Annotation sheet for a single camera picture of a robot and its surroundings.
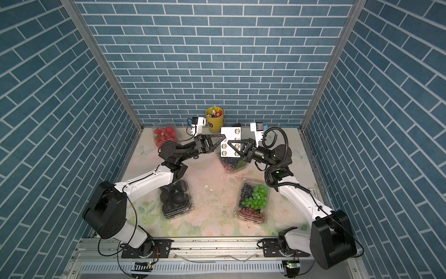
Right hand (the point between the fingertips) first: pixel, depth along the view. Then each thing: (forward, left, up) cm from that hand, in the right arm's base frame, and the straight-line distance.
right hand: (232, 147), depth 63 cm
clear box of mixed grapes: (-7, -11, -31) cm, 34 cm away
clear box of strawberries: (+34, +47, -31) cm, 66 cm away
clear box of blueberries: (+12, +1, -30) cm, 32 cm away
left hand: (0, +2, +2) cm, 3 cm away
